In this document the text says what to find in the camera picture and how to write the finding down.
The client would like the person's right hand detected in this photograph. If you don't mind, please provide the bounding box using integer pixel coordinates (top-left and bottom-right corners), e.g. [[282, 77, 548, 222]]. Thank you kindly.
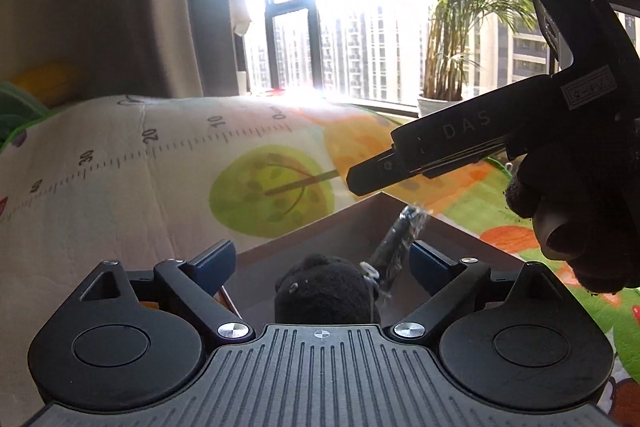
[[504, 137, 640, 294]]

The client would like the printed play mat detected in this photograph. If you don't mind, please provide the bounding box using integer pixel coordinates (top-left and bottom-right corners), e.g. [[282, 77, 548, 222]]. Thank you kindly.
[[0, 94, 640, 427]]

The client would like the dark item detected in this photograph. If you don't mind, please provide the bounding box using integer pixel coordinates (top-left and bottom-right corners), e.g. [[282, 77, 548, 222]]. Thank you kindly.
[[367, 204, 431, 303]]

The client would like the white plant pot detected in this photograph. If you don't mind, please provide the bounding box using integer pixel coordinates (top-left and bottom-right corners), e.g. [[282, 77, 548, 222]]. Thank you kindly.
[[417, 94, 468, 118]]

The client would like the potted palm plant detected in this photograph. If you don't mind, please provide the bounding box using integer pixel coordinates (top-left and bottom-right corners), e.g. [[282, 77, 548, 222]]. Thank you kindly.
[[412, 0, 556, 102]]

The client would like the black plush toy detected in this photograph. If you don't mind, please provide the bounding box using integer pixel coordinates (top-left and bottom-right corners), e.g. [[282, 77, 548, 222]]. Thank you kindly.
[[274, 253, 383, 325]]

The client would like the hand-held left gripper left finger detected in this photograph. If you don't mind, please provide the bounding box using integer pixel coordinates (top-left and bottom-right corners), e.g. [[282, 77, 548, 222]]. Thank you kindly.
[[80, 241, 256, 342]]

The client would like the yellow pillow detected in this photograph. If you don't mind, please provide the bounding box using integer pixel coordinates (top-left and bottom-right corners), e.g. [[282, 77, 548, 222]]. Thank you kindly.
[[10, 63, 76, 102]]

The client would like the pink cardboard box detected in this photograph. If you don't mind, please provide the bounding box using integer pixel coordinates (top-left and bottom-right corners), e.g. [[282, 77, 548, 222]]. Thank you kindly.
[[215, 191, 531, 325]]

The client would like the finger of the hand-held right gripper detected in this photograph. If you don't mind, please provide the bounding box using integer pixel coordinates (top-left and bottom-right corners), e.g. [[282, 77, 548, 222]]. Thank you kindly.
[[346, 148, 426, 196]]

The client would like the black window frame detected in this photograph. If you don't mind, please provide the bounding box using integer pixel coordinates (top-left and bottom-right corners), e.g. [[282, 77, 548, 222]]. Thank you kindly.
[[237, 0, 640, 118]]

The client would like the green blanket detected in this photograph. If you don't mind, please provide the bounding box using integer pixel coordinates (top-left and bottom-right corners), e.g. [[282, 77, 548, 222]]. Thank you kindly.
[[0, 79, 51, 152]]

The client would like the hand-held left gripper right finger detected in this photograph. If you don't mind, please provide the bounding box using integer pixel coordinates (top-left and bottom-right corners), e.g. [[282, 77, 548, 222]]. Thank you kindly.
[[392, 241, 566, 342]]

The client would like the grey curtain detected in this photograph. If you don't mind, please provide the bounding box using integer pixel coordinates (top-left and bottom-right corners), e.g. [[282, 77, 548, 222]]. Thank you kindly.
[[142, 0, 236, 98]]

